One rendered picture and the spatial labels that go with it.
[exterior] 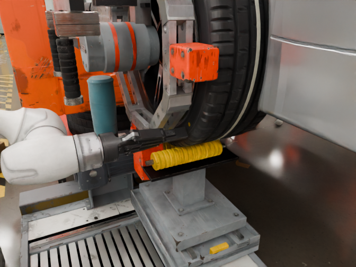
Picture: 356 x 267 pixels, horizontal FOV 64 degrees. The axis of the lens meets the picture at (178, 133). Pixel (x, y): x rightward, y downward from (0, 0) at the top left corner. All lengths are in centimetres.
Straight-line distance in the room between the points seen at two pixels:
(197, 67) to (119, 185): 105
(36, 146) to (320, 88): 57
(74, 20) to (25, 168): 33
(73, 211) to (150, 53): 90
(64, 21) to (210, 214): 83
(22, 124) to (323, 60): 67
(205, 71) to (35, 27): 84
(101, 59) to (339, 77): 58
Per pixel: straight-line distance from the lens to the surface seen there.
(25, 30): 129
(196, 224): 110
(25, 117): 80
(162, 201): 121
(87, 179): 127
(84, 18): 68
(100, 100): 100
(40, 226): 145
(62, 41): 68
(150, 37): 87
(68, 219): 144
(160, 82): 100
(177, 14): 66
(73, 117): 169
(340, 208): 175
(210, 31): 66
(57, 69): 103
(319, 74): 54
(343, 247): 152
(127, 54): 83
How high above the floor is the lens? 95
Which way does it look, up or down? 24 degrees down
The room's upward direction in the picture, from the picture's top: straight up
